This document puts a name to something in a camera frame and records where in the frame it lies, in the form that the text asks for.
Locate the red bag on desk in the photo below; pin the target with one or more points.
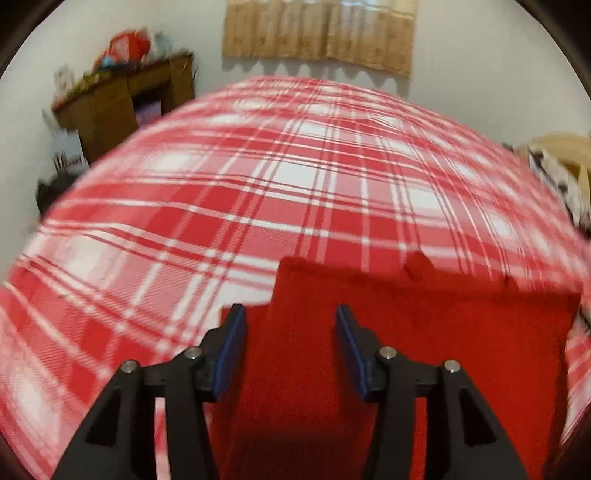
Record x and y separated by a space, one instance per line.
124 46

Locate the white paper shopping bag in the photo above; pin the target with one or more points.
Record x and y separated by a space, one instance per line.
71 147

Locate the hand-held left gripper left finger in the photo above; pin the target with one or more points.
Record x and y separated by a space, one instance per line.
230 355

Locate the cream wooden headboard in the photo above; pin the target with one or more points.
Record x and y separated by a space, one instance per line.
568 143

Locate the beige floral window curtain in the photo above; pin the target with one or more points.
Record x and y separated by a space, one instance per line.
323 32

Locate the white and teal gift bag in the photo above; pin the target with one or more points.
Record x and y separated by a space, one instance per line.
161 42

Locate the red embroidered sweater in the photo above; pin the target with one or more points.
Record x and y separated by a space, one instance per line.
461 346

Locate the black and white patterned pillow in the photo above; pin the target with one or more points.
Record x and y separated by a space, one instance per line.
554 180

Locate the brown wooden desk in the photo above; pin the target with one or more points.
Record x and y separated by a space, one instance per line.
106 106

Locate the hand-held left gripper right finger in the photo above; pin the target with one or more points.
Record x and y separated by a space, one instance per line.
353 355

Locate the red plaid bed sheet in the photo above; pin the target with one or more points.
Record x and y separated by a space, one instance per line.
277 184

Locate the purple box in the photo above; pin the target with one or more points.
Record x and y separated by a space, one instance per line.
147 113

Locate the black bag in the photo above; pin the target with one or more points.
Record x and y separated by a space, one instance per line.
53 191

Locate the small white card box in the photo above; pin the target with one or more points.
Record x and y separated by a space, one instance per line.
63 81

